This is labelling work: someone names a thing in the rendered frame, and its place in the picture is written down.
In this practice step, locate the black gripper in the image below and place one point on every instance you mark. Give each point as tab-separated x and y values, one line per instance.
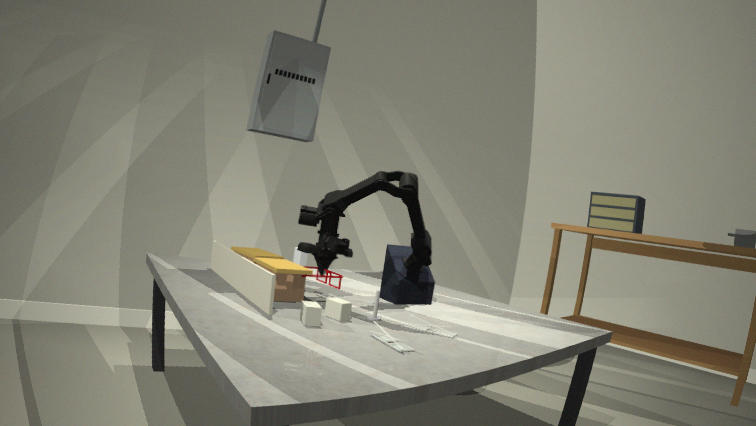
323	257

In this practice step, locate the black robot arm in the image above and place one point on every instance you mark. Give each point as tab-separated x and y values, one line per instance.
335	202

